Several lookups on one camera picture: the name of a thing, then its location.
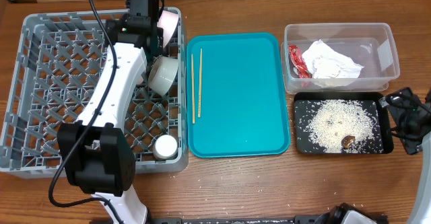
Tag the pink round bowl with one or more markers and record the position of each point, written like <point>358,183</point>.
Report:
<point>168,21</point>

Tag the rice pile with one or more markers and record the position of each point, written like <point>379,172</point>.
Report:
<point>321,125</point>

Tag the clear plastic waste bin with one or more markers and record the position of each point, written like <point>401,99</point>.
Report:
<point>370,45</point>

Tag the white napkin waste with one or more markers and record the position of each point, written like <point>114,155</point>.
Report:
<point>328,67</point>

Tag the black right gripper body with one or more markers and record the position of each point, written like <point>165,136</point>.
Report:
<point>399,107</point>

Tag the white paper cup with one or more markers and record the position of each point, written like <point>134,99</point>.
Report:
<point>165,147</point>

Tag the teal plastic serving tray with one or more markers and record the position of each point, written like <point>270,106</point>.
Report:
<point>243,101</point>

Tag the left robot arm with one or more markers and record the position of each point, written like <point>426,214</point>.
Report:
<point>96,156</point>

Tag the brown food scrap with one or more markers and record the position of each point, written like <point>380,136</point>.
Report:
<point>348,141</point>

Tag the grey-white round bowl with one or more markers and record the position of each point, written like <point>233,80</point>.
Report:
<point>162,74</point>

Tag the red snack wrapper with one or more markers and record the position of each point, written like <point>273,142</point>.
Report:
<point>298,61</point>

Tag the grey plastic dish rack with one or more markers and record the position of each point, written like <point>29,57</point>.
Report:
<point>59,60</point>

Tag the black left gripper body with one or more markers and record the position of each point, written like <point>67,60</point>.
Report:
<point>159,33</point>

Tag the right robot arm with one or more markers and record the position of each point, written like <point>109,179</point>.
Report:
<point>420,213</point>

